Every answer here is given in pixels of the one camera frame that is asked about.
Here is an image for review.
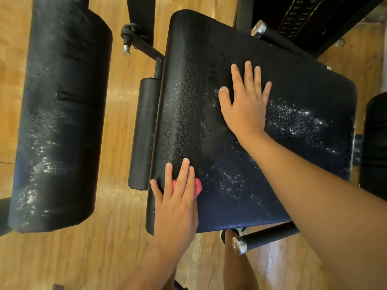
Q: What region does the person's right hand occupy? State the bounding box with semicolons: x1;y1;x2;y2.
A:
218;60;273;144

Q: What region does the person's left hand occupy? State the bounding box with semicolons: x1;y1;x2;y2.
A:
150;157;200;254

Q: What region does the pink cleaning cloth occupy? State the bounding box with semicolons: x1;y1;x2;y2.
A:
172;177;203;199

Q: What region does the person's right forearm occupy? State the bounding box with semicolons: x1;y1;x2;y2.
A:
239;131;387;290

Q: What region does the person's right black shoe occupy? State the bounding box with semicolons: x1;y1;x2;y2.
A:
219;228;248;245

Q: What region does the person's left leg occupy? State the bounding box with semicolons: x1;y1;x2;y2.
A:
162;271;177;290

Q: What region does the person's leg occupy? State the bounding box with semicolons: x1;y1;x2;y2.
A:
162;271;177;290
223;235;261;290

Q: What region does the person's right leg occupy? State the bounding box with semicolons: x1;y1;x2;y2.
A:
223;235;261;290

